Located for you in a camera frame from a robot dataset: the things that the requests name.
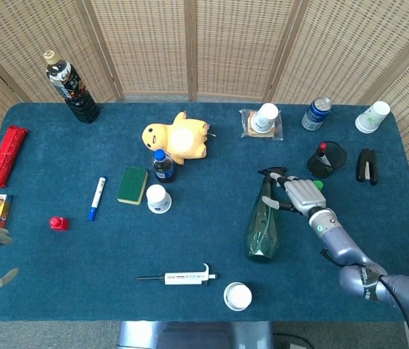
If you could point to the bamboo folding screen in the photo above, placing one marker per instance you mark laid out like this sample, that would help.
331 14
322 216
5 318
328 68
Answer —
146 43

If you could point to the blue whiteboard marker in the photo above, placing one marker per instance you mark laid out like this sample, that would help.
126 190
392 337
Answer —
97 198

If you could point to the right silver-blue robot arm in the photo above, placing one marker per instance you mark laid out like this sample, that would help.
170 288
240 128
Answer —
338 247

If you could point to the green and yellow sponge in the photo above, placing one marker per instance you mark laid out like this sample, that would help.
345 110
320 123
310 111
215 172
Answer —
132 183

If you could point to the small blue-capped cola bottle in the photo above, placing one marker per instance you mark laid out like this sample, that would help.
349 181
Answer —
163 169

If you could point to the red snack package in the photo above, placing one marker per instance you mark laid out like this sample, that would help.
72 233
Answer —
6 156

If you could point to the green toy block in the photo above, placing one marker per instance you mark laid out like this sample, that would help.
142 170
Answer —
319 184

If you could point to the yellow plush duck toy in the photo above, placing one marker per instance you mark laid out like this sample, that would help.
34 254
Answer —
186 140

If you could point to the large dark tea bottle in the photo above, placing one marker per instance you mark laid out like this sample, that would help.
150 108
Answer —
75 98

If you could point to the red toy block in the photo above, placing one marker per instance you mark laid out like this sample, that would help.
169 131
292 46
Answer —
59 224

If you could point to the white lab pipette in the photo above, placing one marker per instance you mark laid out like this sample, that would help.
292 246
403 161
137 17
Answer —
186 278

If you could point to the black stapler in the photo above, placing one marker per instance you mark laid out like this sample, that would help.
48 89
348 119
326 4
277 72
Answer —
365 167

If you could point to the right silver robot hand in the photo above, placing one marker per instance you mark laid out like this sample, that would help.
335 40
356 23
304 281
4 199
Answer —
306 196

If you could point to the silver-blue robot base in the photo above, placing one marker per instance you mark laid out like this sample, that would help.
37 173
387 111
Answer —
189 336

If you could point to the red-capped marker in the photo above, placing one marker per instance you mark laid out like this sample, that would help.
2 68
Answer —
322 147

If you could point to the green-print paper cup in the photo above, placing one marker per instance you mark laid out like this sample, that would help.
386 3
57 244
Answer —
371 118

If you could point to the blue drink can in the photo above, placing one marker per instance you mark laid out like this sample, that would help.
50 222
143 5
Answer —
315 114

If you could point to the blue table cloth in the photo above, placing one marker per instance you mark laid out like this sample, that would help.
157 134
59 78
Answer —
80 261

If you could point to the blue-flower paper cup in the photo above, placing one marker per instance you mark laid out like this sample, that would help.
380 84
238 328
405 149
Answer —
238 296
157 198
265 116

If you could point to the green spray bottle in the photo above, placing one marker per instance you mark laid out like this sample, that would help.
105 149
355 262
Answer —
262 232

